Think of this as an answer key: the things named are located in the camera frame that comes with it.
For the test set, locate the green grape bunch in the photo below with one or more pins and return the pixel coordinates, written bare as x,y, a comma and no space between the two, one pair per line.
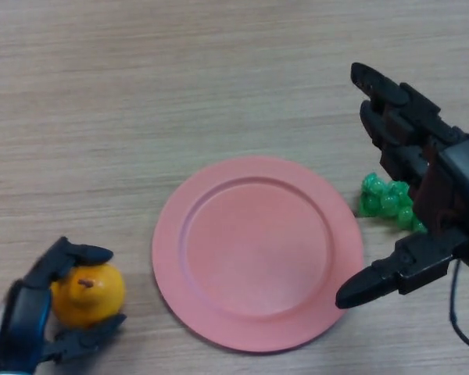
383,201

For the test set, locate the pink round plate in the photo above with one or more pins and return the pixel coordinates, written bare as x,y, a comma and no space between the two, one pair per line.
258,254

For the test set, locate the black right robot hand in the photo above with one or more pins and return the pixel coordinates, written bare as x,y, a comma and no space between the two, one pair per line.
453,195

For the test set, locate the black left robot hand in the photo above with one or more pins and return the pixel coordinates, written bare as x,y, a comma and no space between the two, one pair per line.
21,312

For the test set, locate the yellow pear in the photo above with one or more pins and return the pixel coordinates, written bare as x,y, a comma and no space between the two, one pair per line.
92,301

